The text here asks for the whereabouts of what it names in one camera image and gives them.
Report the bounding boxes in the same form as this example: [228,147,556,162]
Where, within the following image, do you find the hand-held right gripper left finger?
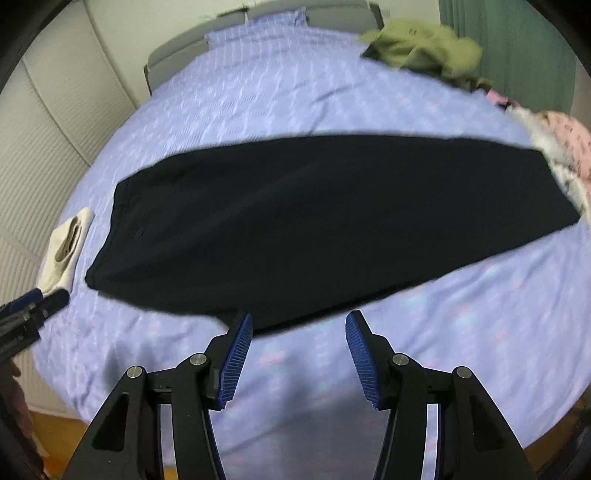
[65,311,254,480]

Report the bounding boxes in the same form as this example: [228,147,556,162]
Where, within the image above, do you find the cream folded garment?
[37,208,96,292]

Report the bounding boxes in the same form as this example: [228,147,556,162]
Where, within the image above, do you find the lilac pillow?
[205,10,309,48]

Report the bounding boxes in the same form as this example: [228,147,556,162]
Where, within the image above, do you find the olive green garment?
[355,17,494,93]

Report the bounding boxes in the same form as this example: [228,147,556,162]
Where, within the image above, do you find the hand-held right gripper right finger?
[345,310,527,480]

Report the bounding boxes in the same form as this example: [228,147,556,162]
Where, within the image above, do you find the grey bed headboard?
[144,0,385,96]

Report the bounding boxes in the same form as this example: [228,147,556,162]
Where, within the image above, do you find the bed with lilac sheet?
[28,18,591,480]

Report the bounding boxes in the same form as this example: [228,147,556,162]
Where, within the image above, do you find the pink patterned garment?
[488,89,591,209]

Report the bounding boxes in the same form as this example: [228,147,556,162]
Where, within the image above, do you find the green curtain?
[438,0,578,114]

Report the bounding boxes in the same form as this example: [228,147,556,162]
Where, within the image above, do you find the white wardrobe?
[0,0,153,305]

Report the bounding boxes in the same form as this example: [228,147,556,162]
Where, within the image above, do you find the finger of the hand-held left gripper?
[0,289,43,319]
[28,289,70,326]

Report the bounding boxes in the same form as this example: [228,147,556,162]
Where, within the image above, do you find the black pants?
[85,133,581,335]

